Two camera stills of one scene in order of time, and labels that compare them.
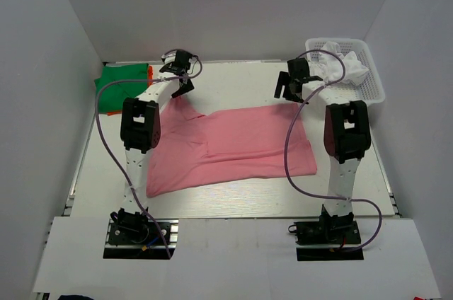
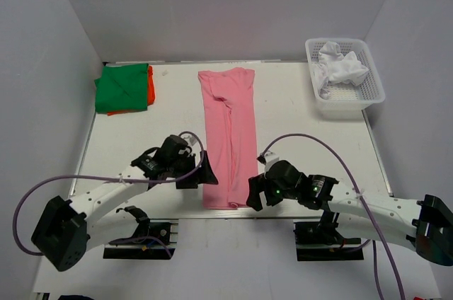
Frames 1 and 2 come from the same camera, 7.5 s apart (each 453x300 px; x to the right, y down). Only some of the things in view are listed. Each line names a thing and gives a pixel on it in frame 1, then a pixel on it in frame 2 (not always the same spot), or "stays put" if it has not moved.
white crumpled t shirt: [330, 65] stays put
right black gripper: [284, 79] -> [258, 184]
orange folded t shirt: [149, 83] stays put
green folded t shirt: [112, 96] stays put
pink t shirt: [252, 143] -> [229, 134]
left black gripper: [188, 87] -> [207, 176]
